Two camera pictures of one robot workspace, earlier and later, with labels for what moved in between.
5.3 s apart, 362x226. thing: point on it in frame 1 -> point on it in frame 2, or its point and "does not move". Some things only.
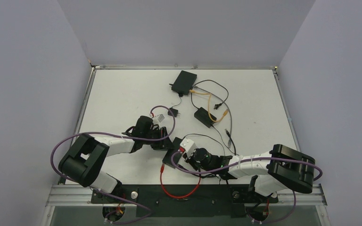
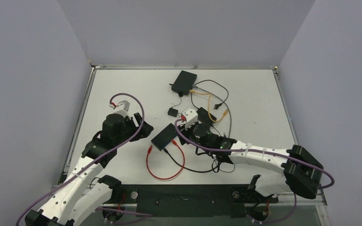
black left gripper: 165,144 -> 143,132
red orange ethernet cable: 161,170 -> 149,150
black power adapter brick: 201,116 does not move
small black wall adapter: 175,111 does not move
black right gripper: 178,157 -> 183,137
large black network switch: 184,83 does not move
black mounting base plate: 187,201 does not move
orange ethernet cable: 226,112 does not move
